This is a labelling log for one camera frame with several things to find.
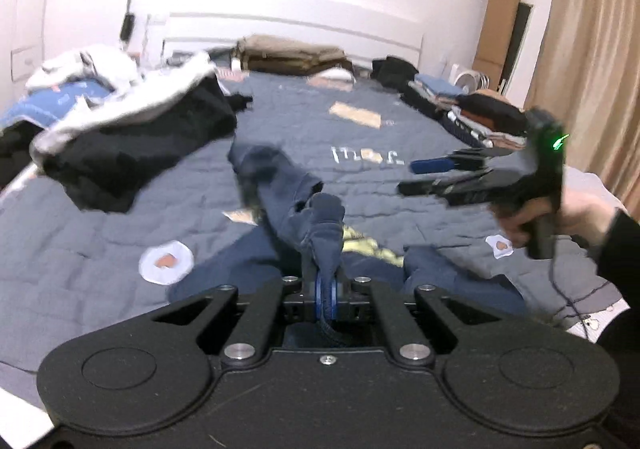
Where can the black wall-hung object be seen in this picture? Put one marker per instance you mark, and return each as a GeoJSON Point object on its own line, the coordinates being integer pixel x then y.
{"type": "Point", "coordinates": [129, 19]}

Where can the navy blue t-shirt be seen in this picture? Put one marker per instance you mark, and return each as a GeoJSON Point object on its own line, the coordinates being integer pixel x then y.
{"type": "Point", "coordinates": [280, 199]}

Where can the stack of folded clothes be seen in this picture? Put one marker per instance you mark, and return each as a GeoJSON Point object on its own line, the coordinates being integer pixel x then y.
{"type": "Point", "coordinates": [480, 114]}

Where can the khaki folded blanket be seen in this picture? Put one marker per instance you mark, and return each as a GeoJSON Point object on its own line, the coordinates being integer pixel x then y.
{"type": "Point", "coordinates": [290, 54]}

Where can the white grey crumpled garment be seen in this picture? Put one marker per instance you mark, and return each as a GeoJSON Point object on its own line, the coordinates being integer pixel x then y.
{"type": "Point", "coordinates": [150, 96]}

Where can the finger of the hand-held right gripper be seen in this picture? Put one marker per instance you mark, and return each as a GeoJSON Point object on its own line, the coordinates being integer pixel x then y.
{"type": "Point", "coordinates": [435, 164]}
{"type": "Point", "coordinates": [450, 189]}

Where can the white cabinet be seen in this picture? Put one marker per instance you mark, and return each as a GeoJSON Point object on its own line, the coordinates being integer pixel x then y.
{"type": "Point", "coordinates": [22, 29]}

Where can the blue printed blanket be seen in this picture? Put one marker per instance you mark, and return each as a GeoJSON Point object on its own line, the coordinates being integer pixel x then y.
{"type": "Point", "coordinates": [45, 104]}

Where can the person's right hand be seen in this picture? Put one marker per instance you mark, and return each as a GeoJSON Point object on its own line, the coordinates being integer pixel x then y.
{"type": "Point", "coordinates": [580, 214]}

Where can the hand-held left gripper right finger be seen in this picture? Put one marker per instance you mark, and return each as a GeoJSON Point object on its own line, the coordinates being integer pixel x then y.
{"type": "Point", "coordinates": [333, 298]}

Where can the white fan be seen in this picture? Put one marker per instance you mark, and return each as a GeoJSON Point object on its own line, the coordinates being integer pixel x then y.
{"type": "Point", "coordinates": [467, 79]}

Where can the brown cardboard board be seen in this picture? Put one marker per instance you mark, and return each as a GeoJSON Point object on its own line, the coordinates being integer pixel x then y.
{"type": "Point", "coordinates": [497, 19]}

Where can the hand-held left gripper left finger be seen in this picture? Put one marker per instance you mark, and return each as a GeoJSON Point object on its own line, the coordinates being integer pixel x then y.
{"type": "Point", "coordinates": [318, 296]}

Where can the black flat board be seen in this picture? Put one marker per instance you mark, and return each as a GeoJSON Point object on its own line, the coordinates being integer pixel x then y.
{"type": "Point", "coordinates": [520, 44]}

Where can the grey quilted printed bedspread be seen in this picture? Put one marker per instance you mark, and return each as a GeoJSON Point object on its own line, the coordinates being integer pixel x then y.
{"type": "Point", "coordinates": [150, 229]}

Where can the white headboard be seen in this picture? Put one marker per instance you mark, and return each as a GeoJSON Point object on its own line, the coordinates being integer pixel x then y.
{"type": "Point", "coordinates": [300, 31]}

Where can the black clothes heap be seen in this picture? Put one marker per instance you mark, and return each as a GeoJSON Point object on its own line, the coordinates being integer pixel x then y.
{"type": "Point", "coordinates": [395, 71]}

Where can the beige curtain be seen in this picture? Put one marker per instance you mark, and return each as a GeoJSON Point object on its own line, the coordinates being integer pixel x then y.
{"type": "Point", "coordinates": [595, 54]}

